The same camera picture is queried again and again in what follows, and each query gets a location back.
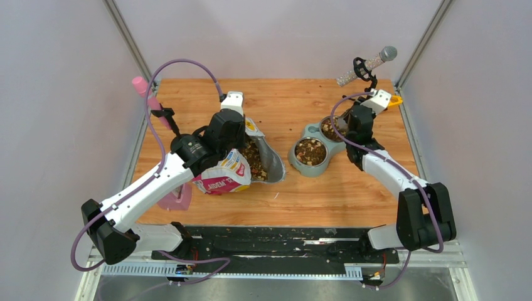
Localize pet food bag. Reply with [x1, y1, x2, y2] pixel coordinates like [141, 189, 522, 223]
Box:
[192, 117, 286, 195]

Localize metal scoop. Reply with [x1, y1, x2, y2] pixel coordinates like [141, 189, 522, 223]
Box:
[333, 116, 348, 132]

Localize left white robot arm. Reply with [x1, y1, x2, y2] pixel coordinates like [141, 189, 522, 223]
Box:
[82, 108, 245, 265]

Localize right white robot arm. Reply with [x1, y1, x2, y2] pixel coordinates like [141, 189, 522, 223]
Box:
[345, 105, 457, 262]

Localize grey double pet feeder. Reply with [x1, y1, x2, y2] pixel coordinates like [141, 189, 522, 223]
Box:
[287, 117, 346, 177]

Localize rear steel bowl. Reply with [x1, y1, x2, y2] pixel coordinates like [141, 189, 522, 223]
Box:
[319, 116, 347, 142]

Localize steel bowl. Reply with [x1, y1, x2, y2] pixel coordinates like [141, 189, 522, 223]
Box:
[294, 137, 327, 166]
[319, 116, 347, 142]

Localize yellow plastic triangle toy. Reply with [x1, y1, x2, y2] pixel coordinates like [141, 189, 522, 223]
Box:
[388, 95, 403, 108]

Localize black tripod mic stand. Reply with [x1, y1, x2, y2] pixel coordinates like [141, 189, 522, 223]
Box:
[353, 57, 378, 92]

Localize front steel bowl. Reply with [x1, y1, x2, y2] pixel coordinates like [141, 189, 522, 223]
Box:
[294, 137, 327, 166]

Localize glitter silver microphone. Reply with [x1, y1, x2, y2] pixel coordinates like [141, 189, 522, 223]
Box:
[336, 46, 398, 87]

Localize pink block holder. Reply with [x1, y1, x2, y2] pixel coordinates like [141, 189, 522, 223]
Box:
[157, 183, 192, 211]

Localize pink microphone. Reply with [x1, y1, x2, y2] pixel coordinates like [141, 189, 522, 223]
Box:
[131, 77, 171, 130]

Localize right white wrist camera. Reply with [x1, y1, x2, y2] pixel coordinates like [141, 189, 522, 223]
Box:
[361, 89, 392, 115]

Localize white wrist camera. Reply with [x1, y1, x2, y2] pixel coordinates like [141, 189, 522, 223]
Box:
[361, 89, 392, 115]
[220, 91, 245, 116]

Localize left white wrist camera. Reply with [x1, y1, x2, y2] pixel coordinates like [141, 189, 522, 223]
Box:
[220, 91, 245, 116]

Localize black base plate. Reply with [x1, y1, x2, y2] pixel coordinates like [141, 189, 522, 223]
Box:
[170, 226, 400, 275]

